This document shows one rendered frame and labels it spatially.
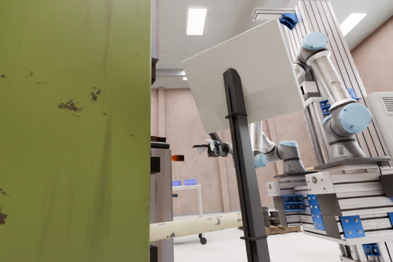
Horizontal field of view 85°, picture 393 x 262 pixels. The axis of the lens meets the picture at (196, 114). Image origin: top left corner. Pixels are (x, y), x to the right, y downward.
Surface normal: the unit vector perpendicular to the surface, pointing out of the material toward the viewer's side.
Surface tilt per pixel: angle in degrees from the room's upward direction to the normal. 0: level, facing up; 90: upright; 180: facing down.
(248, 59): 120
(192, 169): 90
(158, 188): 90
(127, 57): 90
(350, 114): 97
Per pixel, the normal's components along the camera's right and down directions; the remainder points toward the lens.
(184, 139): 0.10, -0.37
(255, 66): -0.44, 0.23
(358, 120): -0.17, -0.22
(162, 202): 0.52, -0.34
